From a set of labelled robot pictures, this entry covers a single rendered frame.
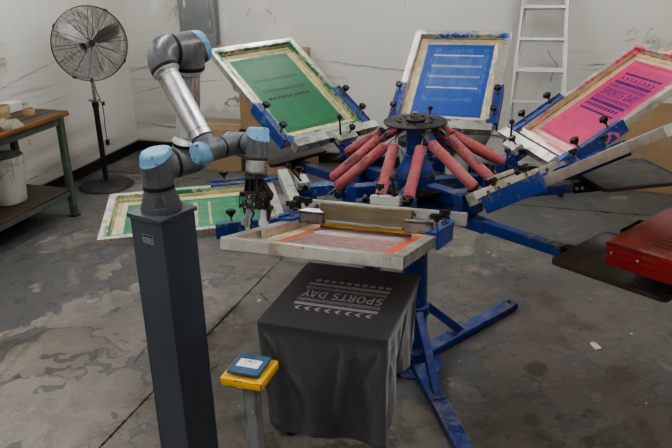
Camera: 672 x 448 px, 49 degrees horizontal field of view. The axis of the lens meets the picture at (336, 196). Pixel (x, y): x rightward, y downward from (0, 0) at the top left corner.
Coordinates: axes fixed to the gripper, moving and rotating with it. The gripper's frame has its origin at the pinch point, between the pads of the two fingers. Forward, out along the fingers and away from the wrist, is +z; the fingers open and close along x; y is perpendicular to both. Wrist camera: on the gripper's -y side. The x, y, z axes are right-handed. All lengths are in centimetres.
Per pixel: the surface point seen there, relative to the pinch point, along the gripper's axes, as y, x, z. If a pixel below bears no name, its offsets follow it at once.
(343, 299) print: -12.8, 28.2, 22.4
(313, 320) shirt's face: 3.1, 23.2, 26.8
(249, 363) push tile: 35, 15, 33
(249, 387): 40, 18, 38
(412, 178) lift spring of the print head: -85, 34, -17
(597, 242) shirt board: -83, 111, 3
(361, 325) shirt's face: 2.1, 39.3, 26.5
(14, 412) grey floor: -55, -149, 109
